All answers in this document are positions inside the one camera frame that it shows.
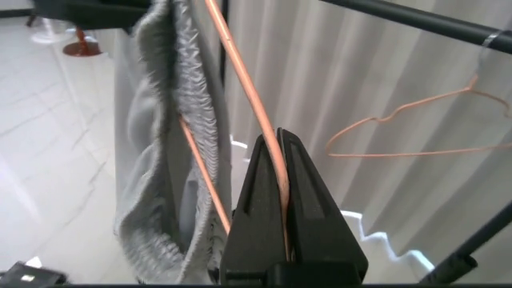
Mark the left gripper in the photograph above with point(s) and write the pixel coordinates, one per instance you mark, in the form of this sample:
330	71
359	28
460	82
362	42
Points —
88	12

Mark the pale grey shorts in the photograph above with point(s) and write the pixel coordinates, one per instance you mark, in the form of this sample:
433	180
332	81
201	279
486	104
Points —
192	100

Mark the white curtain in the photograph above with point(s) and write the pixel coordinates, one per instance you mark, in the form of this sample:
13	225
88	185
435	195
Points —
360	60

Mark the pink clothes hanger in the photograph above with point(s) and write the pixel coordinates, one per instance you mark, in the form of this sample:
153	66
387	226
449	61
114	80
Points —
400	154
241	68

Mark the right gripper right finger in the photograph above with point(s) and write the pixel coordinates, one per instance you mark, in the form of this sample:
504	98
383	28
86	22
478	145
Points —
320	228

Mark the black power adapter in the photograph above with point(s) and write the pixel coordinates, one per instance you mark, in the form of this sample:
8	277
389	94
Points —
36	276

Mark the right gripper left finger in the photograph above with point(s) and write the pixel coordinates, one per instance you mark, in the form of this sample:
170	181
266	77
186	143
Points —
256	224

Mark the red pedestal stand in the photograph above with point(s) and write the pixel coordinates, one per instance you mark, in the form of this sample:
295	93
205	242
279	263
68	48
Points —
82	48

